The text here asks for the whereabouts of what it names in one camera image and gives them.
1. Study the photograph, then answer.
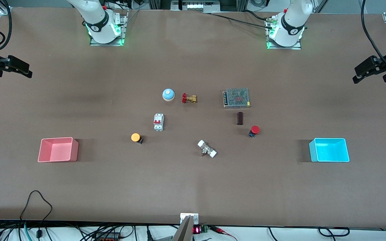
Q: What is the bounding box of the white circuit breaker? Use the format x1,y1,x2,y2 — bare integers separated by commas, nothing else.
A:
153,113,165,132

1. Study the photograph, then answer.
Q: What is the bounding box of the red clip lead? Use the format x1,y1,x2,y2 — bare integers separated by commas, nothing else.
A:
209,226,238,241

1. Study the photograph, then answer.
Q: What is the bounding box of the teal cable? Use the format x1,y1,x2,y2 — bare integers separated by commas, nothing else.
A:
23,222,33,241

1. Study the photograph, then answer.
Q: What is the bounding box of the cyan plastic box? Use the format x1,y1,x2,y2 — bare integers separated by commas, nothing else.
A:
309,138,350,163

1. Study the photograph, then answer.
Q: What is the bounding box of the pink plastic box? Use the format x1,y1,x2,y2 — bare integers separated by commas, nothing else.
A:
38,137,79,163

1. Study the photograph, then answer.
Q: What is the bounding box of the thin black looped cable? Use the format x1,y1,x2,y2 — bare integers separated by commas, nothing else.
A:
20,190,53,222

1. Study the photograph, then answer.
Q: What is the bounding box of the grey camera mount bar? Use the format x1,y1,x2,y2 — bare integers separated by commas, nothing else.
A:
172,215,194,241

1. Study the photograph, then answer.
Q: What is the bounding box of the metal fitting with white ends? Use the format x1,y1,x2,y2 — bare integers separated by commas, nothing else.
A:
197,140,218,159

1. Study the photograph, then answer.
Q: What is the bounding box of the black coiled cable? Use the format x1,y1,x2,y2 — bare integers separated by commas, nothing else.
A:
318,227,350,238

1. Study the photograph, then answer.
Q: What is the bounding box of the black arm base cable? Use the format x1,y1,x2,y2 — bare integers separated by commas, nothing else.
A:
202,9,275,30

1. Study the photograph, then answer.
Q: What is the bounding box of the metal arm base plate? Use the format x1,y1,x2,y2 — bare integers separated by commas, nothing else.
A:
266,17,303,50
89,9,128,47

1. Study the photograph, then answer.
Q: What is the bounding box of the metal mesh power supply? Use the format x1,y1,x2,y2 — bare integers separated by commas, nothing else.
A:
222,88,251,109

